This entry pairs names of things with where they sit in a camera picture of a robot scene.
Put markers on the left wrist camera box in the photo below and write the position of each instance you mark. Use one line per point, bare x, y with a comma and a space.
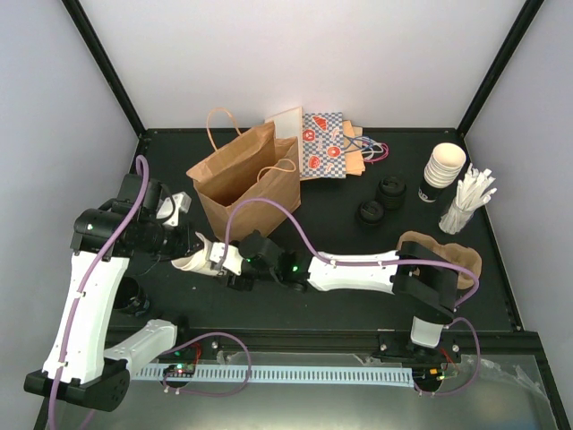
172, 208

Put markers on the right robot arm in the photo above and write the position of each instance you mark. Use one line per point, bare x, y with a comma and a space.
424, 282

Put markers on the black frame post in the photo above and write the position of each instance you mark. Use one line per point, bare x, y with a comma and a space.
94, 45
517, 31

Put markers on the black left frame post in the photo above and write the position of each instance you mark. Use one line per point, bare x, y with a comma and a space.
94, 45

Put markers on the flat brown paper bags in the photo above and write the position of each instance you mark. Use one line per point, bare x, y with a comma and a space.
353, 157

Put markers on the white paper coffee cup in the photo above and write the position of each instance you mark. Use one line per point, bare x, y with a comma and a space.
200, 261

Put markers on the far black lid stack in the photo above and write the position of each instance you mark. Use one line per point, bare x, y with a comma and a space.
391, 192

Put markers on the white slotted cable duct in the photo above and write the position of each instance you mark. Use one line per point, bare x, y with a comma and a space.
286, 374

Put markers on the black right frame post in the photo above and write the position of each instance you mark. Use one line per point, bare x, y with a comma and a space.
517, 31

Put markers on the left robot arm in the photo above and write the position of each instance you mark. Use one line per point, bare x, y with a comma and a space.
80, 369

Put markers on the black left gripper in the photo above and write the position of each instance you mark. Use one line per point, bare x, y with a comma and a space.
188, 244

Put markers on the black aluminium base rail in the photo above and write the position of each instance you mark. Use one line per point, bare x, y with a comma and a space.
321, 341

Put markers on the black lid stack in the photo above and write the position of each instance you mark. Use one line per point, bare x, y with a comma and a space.
391, 192
370, 213

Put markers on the blue checkered paper bag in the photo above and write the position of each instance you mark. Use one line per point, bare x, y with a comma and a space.
323, 148

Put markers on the near black lid stack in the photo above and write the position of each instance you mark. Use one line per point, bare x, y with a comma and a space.
370, 213

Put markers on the glass of white stirrers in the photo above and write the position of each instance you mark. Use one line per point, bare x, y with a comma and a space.
473, 191

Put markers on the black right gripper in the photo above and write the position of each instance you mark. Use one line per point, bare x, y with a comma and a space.
239, 283

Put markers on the stack of paper cups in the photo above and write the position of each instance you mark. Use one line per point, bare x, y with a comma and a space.
442, 168

